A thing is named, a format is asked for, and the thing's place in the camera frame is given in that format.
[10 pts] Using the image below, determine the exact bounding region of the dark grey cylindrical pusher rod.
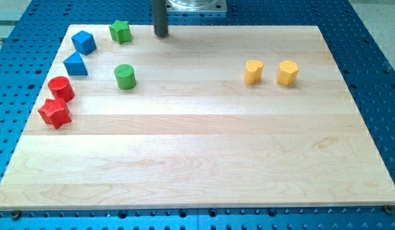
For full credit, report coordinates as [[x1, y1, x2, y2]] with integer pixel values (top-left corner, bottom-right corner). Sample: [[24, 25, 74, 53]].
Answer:
[[151, 0, 168, 37]]

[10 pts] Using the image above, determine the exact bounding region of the green star block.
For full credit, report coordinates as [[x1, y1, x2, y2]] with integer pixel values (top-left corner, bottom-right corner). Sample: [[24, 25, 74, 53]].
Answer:
[[109, 20, 132, 44]]

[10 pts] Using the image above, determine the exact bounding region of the blue cube block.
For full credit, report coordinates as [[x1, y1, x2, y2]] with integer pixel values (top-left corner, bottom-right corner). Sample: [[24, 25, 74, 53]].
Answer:
[[72, 31, 97, 56]]

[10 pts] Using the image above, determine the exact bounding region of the red star block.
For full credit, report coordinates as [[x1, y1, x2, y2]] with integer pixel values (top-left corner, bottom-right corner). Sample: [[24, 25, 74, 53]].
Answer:
[[38, 98, 72, 129]]

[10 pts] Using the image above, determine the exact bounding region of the green cylinder block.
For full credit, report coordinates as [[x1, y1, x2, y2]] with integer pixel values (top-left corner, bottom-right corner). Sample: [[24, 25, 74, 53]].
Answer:
[[114, 64, 136, 90]]

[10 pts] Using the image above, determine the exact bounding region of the blue triangular prism block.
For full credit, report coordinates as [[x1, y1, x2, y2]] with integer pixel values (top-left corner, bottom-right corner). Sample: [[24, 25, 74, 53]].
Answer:
[[63, 52, 88, 75]]

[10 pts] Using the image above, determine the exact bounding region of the yellow heart block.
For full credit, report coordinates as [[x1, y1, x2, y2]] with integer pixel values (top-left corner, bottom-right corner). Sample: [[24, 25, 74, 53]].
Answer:
[[244, 60, 264, 85]]

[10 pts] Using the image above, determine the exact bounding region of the light wooden board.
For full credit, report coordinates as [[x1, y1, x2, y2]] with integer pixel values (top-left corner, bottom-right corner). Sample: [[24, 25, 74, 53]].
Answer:
[[0, 24, 395, 211]]

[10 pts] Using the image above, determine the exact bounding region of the red cylinder block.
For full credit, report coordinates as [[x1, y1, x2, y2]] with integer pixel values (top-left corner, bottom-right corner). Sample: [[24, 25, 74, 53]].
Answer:
[[47, 76, 75, 102]]

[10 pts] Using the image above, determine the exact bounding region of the yellow hexagon block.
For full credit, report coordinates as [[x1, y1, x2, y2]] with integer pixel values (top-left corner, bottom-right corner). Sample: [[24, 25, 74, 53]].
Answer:
[[275, 60, 299, 86]]

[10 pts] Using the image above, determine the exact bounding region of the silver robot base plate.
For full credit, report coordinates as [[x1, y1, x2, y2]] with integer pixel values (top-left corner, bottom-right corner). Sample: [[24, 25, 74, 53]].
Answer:
[[166, 0, 228, 12]]

